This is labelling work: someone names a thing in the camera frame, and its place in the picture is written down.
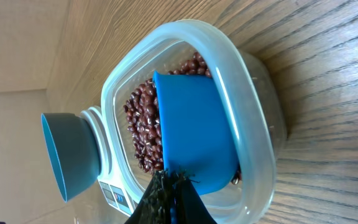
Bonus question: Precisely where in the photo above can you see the red adzuki beans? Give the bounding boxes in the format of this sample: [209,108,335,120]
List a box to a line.
[123,52,241,184]

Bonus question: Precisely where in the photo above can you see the blue plastic measuring scoop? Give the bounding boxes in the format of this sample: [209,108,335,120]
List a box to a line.
[153,72,239,195]

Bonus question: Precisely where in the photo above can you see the teal blue bowl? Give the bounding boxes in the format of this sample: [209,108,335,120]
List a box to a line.
[41,113,101,202]

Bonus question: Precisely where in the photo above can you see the white digital kitchen scale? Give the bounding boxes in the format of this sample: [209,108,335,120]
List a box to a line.
[80,106,135,217]

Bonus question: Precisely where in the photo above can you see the clear plastic food container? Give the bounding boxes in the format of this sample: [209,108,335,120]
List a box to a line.
[101,19,287,223]

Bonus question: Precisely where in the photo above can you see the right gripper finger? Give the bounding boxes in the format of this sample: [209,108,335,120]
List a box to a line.
[126,170,216,224]

